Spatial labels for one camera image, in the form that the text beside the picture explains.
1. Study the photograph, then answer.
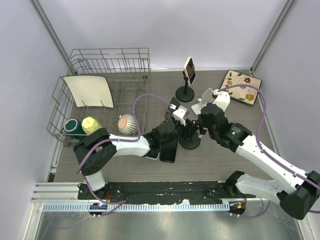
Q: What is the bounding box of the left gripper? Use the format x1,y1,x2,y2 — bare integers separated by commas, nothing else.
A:
160,117,197,147

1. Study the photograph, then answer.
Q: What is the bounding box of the white cable duct strip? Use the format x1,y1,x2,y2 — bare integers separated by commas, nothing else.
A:
42,200,230,213

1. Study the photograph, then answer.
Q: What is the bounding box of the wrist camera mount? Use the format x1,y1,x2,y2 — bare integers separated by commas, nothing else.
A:
169,103,190,126
212,89,231,112

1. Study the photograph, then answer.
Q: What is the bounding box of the white square plate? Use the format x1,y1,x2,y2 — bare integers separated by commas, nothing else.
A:
62,75,114,108

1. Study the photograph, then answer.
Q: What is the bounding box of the floral square coaster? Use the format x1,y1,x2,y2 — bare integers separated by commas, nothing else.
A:
220,70,262,106

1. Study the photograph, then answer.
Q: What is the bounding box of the grey wire dish rack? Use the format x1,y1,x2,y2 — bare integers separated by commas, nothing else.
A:
47,47,151,143

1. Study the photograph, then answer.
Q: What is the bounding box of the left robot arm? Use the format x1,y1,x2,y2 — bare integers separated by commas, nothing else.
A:
73,116,198,200

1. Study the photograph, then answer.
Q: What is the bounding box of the striped round mug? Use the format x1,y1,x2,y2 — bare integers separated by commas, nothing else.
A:
117,114,138,136

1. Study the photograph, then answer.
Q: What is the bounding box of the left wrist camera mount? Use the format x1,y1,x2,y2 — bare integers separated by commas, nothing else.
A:
169,103,190,126

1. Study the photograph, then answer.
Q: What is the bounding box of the pink case phone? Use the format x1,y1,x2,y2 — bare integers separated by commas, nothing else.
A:
183,56,196,86

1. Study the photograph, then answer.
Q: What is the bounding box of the white folding phone stand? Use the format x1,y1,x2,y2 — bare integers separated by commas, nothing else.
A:
191,88,215,115

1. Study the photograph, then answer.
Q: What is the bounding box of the black case phone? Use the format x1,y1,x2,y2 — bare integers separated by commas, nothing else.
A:
160,139,178,163

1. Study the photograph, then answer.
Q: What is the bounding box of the black round phone stand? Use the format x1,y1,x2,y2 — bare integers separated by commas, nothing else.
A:
179,131,201,150

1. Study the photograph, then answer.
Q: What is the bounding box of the black mounting base plate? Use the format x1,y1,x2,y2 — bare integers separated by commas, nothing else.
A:
76,180,241,206

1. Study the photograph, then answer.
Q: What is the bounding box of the purple case phone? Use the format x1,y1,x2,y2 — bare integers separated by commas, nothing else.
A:
198,126,208,139

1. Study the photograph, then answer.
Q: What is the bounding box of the lavender case phone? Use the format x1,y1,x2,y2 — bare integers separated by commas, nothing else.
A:
144,152,160,160

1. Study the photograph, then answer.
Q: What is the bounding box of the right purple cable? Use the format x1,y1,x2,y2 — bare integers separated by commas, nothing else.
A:
218,84,320,215

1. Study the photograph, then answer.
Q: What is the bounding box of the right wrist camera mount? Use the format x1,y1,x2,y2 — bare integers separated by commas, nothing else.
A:
212,89,231,112

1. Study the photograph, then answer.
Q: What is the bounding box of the dark green mug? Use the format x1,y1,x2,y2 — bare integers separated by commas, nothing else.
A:
63,118,86,135

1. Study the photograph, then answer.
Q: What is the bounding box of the black tall phone stand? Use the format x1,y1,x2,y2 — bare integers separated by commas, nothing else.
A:
175,71,196,103

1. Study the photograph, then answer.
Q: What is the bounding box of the wooden base phone stand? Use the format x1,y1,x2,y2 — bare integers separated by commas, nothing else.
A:
164,97,181,121

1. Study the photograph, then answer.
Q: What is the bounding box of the yellow faceted cup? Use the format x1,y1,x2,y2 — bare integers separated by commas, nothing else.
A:
81,116,102,135

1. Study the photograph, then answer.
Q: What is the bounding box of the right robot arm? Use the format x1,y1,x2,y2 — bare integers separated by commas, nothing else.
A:
197,103,320,220

